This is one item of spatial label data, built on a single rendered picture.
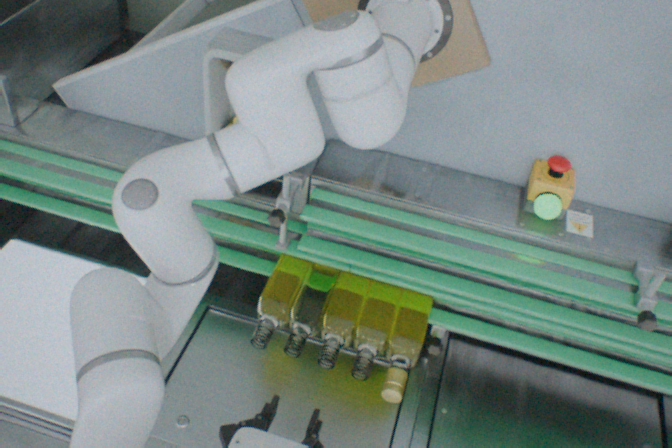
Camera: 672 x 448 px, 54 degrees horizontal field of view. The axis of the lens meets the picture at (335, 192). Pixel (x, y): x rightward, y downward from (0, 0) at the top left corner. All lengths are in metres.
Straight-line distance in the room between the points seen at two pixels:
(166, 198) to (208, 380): 0.53
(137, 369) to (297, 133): 0.32
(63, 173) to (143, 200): 0.64
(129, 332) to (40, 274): 0.73
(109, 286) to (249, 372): 0.53
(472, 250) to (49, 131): 0.88
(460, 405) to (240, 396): 0.40
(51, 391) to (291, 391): 0.41
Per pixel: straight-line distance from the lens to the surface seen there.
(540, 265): 1.15
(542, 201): 1.16
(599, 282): 1.17
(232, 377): 1.23
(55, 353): 1.30
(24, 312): 1.38
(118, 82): 1.43
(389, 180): 1.19
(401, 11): 1.01
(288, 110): 0.79
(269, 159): 0.81
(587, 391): 1.40
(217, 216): 1.26
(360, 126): 0.83
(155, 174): 0.79
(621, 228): 1.25
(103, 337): 0.72
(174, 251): 0.80
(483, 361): 1.37
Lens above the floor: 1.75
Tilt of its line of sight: 48 degrees down
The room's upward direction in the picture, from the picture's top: 155 degrees counter-clockwise
